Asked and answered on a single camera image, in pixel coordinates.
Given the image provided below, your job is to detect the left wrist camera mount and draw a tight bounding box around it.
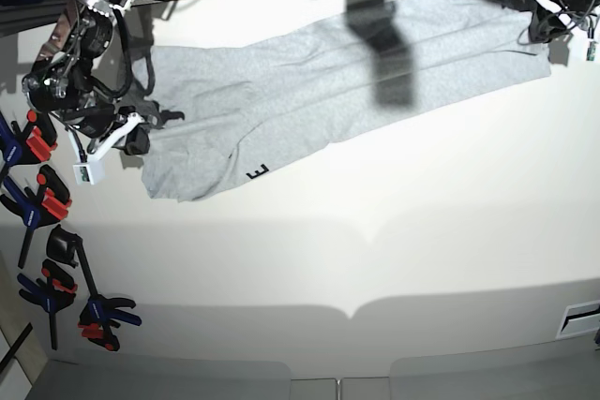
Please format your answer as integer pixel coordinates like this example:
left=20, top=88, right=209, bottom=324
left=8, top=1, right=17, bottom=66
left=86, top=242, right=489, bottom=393
left=547, top=6, right=599, bottom=66

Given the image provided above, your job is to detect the black strip on floor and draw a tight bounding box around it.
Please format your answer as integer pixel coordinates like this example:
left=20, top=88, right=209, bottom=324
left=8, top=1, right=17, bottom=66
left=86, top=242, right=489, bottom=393
left=0, top=323, right=33, bottom=373

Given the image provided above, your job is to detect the long black bar clamp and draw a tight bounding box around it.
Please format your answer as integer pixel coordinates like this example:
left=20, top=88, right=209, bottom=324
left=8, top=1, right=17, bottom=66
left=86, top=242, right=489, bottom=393
left=46, top=225, right=143, bottom=352

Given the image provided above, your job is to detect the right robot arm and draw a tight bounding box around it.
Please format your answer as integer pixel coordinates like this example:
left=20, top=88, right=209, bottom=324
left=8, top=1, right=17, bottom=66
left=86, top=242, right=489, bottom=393
left=22, top=0, right=158, bottom=156

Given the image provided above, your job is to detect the blue bar clamp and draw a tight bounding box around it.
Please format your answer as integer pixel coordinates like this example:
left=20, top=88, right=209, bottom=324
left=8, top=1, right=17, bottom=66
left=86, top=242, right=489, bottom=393
left=17, top=259, right=78, bottom=350
left=1, top=164, right=72, bottom=269
left=1, top=110, right=57, bottom=179

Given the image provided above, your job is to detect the white vent plate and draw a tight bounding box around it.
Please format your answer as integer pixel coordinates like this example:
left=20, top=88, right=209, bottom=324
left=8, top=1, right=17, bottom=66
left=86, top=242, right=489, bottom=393
left=556, top=300, right=599, bottom=340

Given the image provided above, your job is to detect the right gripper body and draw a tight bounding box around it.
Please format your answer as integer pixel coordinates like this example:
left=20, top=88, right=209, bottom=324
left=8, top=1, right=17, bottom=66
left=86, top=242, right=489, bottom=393
left=22, top=69, right=131, bottom=139

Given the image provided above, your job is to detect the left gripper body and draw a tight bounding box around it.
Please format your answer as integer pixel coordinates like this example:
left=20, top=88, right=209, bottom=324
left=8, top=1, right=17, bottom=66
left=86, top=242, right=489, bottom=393
left=516, top=0, right=581, bottom=44

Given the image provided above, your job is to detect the grey T-shirt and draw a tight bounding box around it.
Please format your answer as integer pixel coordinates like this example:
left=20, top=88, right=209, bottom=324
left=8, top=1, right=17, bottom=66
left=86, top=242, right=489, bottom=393
left=142, top=0, right=550, bottom=201

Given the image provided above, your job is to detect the top blue bar clamp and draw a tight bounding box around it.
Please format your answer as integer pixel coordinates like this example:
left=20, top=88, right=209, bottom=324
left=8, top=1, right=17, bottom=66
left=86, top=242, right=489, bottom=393
left=1, top=110, right=57, bottom=179

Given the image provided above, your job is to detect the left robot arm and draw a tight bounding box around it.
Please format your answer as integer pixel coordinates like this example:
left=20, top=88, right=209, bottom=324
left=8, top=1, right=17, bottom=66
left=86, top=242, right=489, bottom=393
left=529, top=0, right=599, bottom=44

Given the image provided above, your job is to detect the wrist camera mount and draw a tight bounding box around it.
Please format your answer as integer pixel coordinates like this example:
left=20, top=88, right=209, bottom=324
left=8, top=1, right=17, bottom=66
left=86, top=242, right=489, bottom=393
left=547, top=6, right=599, bottom=66
left=68, top=112, right=143, bottom=185

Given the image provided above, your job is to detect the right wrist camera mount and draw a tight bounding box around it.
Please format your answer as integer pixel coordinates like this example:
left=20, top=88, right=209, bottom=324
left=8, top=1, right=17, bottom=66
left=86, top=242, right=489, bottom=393
left=68, top=112, right=143, bottom=185

